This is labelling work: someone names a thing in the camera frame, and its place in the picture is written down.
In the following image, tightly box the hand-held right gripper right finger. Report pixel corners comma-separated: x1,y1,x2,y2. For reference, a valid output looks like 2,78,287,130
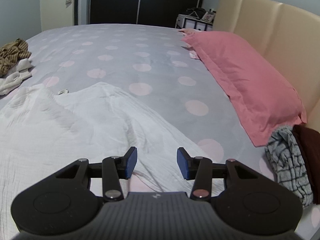
176,147,261,202

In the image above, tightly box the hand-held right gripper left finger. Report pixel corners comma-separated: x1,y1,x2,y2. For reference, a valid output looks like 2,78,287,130
56,146,138,202

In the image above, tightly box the large white muslin garment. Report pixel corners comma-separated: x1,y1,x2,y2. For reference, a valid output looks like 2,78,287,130
0,81,213,230

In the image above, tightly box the grey plaid garment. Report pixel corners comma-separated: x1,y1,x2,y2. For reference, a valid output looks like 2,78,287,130
264,126,313,207

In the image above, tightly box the polka dot bed sheet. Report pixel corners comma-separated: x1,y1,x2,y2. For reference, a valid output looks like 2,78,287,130
0,24,280,240

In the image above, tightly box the dark maroon cloth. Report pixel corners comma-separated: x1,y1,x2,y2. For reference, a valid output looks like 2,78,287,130
292,124,320,203

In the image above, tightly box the patterned pink pillow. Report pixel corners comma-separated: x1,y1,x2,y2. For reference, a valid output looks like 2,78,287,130
178,28,200,60

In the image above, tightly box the white nightstand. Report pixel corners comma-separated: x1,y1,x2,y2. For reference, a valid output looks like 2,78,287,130
175,14,214,32

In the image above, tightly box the white crinkled garment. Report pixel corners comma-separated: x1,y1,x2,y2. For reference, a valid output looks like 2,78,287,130
0,71,32,96

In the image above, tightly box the cream cloth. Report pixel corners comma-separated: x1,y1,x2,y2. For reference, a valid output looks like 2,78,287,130
11,58,34,79

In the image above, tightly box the dark bag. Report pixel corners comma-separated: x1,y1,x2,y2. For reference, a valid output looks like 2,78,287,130
185,7,207,18

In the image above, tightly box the black sliding wardrobe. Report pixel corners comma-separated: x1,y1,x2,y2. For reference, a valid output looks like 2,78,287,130
89,0,208,28

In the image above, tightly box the beige padded headboard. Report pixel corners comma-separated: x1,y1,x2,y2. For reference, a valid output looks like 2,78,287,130
212,0,320,160

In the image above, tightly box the brown striped garment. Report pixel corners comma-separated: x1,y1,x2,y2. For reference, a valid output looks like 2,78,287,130
0,38,32,77

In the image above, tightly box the white door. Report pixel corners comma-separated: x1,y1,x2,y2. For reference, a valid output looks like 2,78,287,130
40,0,75,30

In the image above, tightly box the photo frame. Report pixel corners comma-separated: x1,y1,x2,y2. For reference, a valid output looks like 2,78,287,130
202,10,216,22

